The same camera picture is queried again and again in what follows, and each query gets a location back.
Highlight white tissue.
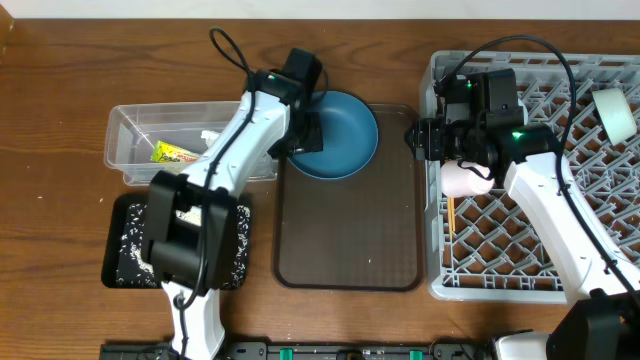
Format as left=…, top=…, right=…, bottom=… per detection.
left=201, top=130, right=220, bottom=148

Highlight grey plastic dishwasher rack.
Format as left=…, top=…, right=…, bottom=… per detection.
left=420, top=50, right=639, bottom=304

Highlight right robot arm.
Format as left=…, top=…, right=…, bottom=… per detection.
left=406, top=69, right=639, bottom=359

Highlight yellow snack wrapper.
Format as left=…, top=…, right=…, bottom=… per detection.
left=150, top=141, right=200, bottom=163

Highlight wooden chopstick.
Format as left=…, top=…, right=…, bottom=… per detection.
left=447, top=197, right=456, bottom=241

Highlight light blue bowl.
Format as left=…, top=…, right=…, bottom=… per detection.
left=518, top=99, right=529, bottom=126

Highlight white rice grains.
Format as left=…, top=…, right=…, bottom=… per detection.
left=115, top=202, right=251, bottom=290

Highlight black plastic tray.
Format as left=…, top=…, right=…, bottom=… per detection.
left=100, top=193, right=252, bottom=291

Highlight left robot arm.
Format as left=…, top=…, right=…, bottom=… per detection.
left=140, top=48, right=323, bottom=359

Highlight pink plastic cup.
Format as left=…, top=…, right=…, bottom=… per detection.
left=440, top=161, right=495, bottom=198

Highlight clear plastic waste bin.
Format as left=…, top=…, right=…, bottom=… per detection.
left=103, top=100, right=279, bottom=187

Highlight brown plastic serving tray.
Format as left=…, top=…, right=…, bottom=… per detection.
left=273, top=104, right=424, bottom=292

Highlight light green small plate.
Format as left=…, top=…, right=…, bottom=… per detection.
left=592, top=88, right=637, bottom=145

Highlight dark blue round plate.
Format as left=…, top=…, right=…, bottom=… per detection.
left=289, top=90, right=379, bottom=180

